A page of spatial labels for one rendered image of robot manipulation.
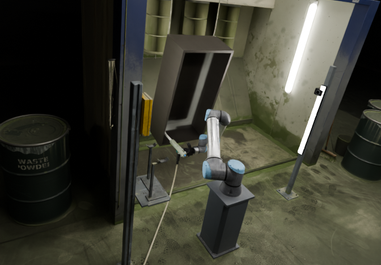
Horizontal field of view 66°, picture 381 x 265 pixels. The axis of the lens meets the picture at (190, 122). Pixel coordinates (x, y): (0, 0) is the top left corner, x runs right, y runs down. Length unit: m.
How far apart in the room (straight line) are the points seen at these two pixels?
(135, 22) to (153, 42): 1.85
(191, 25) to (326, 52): 1.82
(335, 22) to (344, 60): 0.51
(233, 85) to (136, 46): 3.13
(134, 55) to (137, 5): 0.34
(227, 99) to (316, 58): 1.53
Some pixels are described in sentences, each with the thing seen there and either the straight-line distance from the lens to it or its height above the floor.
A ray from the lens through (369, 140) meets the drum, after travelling 4.67.
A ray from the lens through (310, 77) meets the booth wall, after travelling 4.46.
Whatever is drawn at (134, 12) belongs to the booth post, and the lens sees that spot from 2.20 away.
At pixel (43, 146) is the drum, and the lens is 2.69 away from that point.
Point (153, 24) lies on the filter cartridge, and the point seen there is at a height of 1.63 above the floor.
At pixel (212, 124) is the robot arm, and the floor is 1.06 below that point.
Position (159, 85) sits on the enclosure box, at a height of 1.15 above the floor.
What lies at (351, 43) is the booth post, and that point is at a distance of 4.17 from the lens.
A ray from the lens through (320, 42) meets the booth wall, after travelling 4.40.
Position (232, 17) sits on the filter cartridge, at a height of 1.80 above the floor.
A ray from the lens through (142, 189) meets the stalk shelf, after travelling 2.27.
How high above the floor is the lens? 2.25
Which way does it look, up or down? 26 degrees down
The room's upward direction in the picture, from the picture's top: 9 degrees clockwise
